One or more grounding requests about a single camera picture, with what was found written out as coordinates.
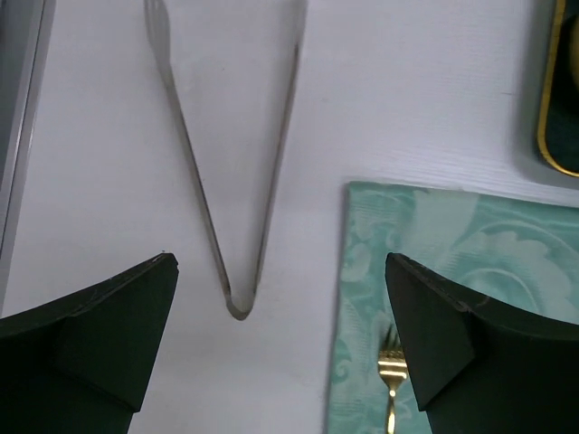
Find dark green serving tray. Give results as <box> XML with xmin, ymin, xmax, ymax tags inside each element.
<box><xmin>536</xmin><ymin>1</ymin><xmax>578</xmax><ymax>177</ymax></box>

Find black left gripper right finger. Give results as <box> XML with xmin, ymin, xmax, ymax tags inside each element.
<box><xmin>385</xmin><ymin>253</ymin><xmax>578</xmax><ymax>433</ymax></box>

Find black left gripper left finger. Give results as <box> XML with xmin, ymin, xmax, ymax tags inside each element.
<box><xmin>1</xmin><ymin>253</ymin><xmax>178</xmax><ymax>433</ymax></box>

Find gold fork green handle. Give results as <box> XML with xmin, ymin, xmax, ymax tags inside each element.
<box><xmin>377</xmin><ymin>325</ymin><xmax>408</xmax><ymax>434</ymax></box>

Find teal patterned placemat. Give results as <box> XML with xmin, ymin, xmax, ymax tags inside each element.
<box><xmin>326</xmin><ymin>182</ymin><xmax>578</xmax><ymax>433</ymax></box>

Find steel serving tongs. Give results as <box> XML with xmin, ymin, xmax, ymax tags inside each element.
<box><xmin>143</xmin><ymin>1</ymin><xmax>308</xmax><ymax>322</ymax></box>

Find aluminium frame rail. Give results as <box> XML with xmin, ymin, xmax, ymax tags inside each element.
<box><xmin>1</xmin><ymin>1</ymin><xmax>56</xmax><ymax>293</ymax></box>

